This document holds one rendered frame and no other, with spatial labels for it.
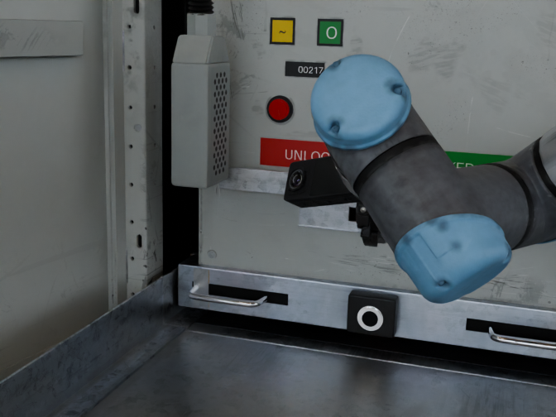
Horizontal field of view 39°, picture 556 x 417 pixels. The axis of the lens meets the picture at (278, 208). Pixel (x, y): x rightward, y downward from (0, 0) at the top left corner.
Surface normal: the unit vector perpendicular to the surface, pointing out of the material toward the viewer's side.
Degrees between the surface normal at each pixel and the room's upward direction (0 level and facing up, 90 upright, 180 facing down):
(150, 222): 90
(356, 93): 60
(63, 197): 90
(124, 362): 0
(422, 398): 0
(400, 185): 68
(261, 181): 90
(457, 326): 90
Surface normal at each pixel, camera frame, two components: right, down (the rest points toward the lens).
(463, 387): 0.03, -0.97
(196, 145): -0.30, 0.21
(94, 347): 0.95, 0.10
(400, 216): -0.69, 0.04
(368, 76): -0.24, -0.31
